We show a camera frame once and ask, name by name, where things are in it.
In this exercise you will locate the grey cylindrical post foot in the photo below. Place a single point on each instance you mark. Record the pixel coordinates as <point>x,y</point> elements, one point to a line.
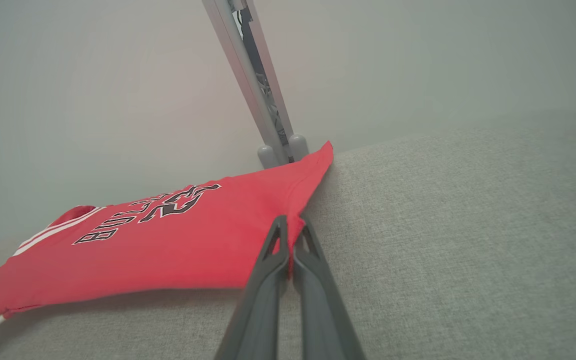
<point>268,157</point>
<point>298,147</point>

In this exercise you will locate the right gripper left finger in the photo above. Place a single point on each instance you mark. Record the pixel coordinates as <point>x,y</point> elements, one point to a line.
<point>260,320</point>

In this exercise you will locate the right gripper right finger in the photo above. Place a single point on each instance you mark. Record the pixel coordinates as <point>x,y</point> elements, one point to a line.
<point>323,325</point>

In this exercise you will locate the grey metal partition post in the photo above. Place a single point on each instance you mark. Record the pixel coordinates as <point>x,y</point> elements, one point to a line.
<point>245,75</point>

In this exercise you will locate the red white printed jersey shirt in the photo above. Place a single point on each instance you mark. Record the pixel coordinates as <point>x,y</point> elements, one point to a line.
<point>168,260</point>

